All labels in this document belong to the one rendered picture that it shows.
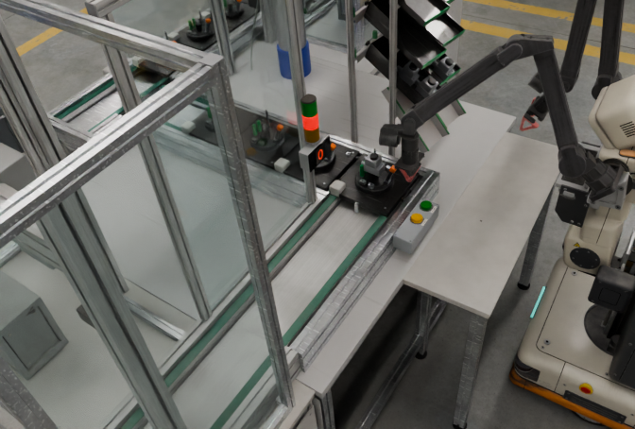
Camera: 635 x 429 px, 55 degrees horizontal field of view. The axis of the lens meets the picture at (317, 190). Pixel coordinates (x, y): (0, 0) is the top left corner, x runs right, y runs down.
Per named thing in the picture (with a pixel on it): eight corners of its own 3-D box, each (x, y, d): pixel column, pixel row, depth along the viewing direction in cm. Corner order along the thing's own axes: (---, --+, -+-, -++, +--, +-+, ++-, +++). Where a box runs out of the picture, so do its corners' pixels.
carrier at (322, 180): (360, 155, 237) (359, 129, 228) (326, 192, 223) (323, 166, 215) (309, 136, 248) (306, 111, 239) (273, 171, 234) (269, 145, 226)
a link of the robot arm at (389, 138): (415, 119, 190) (420, 111, 197) (379, 114, 194) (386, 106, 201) (411, 154, 196) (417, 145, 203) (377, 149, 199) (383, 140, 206)
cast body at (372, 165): (385, 169, 219) (385, 154, 214) (379, 177, 216) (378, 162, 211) (365, 162, 222) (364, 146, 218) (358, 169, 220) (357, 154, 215)
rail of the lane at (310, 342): (438, 192, 232) (440, 170, 224) (304, 372, 181) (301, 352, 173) (425, 187, 234) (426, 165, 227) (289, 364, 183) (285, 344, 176)
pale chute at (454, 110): (458, 116, 244) (466, 112, 240) (439, 132, 238) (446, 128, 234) (420, 57, 241) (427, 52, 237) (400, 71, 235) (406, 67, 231)
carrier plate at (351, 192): (419, 177, 225) (420, 172, 224) (386, 217, 212) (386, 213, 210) (363, 156, 236) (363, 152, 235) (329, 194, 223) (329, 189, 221)
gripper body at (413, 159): (393, 169, 204) (393, 152, 199) (407, 152, 210) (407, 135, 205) (411, 175, 201) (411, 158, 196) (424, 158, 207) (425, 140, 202)
